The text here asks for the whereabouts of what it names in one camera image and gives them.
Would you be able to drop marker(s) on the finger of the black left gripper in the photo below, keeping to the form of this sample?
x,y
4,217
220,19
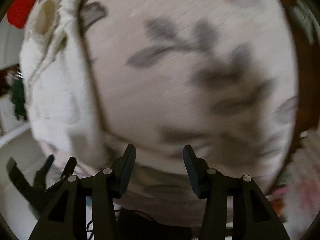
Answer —
x,y
55,177
35,194

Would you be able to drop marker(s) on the red pillow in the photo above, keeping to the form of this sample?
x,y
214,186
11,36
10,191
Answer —
x,y
18,12

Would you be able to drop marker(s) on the white fluffy knit sweater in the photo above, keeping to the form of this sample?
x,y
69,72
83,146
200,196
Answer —
x,y
60,96

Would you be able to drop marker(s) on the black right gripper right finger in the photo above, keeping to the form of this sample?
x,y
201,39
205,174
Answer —
x,y
253,215

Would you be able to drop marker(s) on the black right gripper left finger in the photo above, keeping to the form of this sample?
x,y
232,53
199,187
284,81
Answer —
x,y
65,214

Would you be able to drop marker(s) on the dark green striped-cuff garment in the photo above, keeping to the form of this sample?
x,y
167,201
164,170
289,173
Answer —
x,y
18,99

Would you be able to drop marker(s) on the floral plush bed blanket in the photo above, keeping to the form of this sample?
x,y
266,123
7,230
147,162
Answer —
x,y
219,75

